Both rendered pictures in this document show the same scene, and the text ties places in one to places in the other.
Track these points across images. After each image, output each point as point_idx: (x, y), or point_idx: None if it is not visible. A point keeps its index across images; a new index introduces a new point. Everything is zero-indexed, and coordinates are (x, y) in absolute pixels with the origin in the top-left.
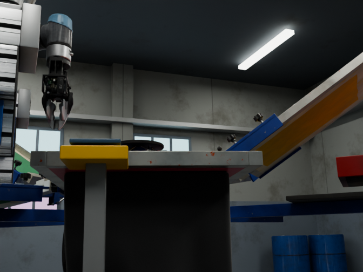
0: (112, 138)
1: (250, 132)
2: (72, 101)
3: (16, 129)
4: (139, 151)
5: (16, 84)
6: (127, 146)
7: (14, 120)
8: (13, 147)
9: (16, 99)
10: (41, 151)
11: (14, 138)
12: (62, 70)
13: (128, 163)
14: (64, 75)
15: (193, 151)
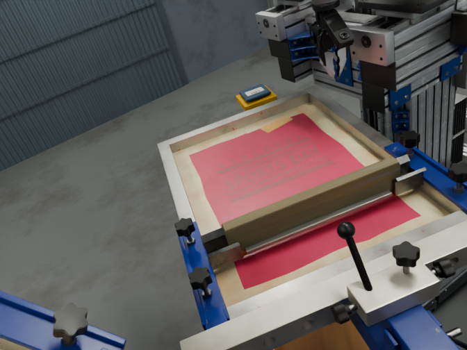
0: (242, 90)
1: (17, 297)
2: (317, 53)
3: (392, 63)
4: (244, 111)
5: (270, 51)
6: (235, 96)
7: (279, 67)
8: (361, 80)
9: (286, 54)
10: (307, 88)
11: (360, 73)
12: (315, 17)
13: (244, 109)
14: (311, 24)
15: (207, 125)
